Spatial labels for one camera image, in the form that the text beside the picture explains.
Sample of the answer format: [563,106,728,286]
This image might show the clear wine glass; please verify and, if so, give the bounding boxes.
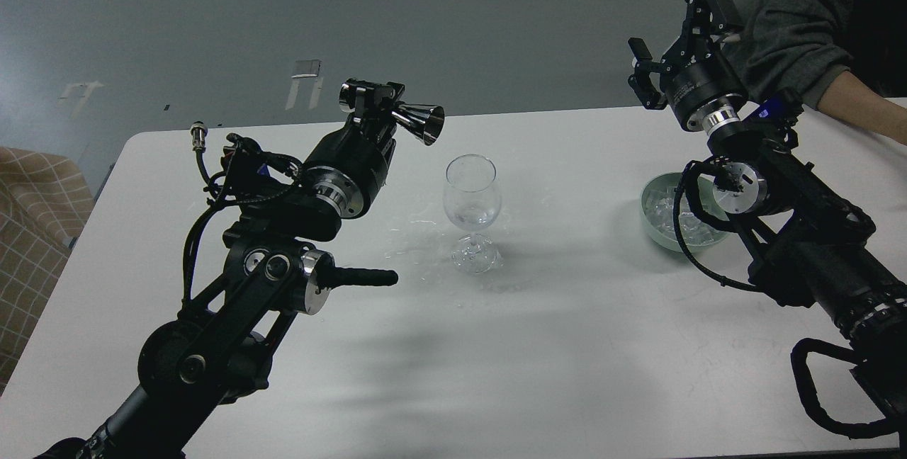
[443,154,502,275]

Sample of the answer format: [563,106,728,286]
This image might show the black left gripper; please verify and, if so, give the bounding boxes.
[303,79,406,220]

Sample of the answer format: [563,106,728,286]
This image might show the green bowl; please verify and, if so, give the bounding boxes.
[639,172,730,253]

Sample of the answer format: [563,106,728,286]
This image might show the checkered beige cloth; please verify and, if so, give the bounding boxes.
[1,147,95,388]

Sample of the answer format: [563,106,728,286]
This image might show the steel double jigger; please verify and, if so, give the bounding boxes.
[364,97,445,146]

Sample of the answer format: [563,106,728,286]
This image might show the person in grey clothes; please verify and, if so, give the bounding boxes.
[723,0,906,144]

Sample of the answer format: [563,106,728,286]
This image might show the clear ice cubes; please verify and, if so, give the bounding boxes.
[644,187,721,247]

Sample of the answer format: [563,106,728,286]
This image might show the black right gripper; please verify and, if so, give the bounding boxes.
[628,0,748,132]

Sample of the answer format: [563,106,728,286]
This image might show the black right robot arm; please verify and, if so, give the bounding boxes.
[628,0,906,455]

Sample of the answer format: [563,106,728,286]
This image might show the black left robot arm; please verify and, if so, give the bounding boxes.
[42,79,405,458]

